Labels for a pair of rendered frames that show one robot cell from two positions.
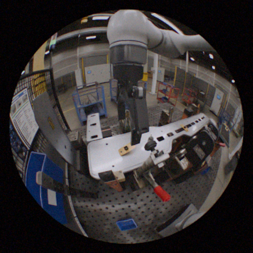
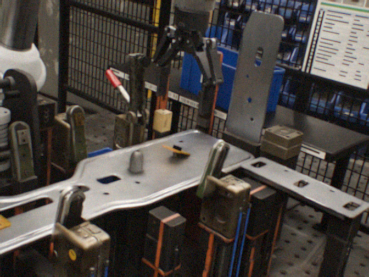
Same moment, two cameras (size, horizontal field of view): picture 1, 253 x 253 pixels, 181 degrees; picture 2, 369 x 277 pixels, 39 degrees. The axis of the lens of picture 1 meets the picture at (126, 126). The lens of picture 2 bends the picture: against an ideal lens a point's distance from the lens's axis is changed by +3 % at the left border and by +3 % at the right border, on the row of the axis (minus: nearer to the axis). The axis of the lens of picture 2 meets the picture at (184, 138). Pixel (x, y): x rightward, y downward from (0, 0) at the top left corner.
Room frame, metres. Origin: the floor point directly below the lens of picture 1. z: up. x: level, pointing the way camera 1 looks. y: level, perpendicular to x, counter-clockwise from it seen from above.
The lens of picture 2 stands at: (1.20, -0.56, 1.51)
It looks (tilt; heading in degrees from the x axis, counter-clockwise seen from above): 22 degrees down; 150
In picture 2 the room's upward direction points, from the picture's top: 8 degrees clockwise
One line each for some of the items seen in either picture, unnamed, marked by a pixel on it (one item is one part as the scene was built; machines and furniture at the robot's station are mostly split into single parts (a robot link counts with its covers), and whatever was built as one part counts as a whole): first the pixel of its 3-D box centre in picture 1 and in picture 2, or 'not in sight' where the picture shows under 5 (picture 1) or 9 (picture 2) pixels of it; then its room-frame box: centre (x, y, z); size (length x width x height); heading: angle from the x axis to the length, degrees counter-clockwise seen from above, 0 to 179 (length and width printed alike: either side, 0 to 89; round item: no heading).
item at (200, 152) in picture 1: (178, 170); (34, 182); (0.10, -0.31, 0.91); 0.07 x 0.05 x 0.42; 20
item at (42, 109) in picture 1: (58, 136); (252, 78); (0.14, 0.25, 1.17); 0.12 x 0.01 x 0.34; 20
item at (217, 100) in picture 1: (217, 99); not in sight; (3.11, -6.56, 1.22); 0.80 x 0.54 x 2.45; 29
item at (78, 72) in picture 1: (79, 76); not in sight; (7.82, 4.75, 1.22); 2.40 x 0.54 x 2.45; 26
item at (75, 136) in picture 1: (83, 153); (271, 191); (0.25, 0.30, 0.88); 0.08 x 0.08 x 0.36; 20
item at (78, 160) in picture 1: (88, 170); (233, 184); (0.14, 0.25, 0.85); 0.12 x 0.03 x 0.30; 20
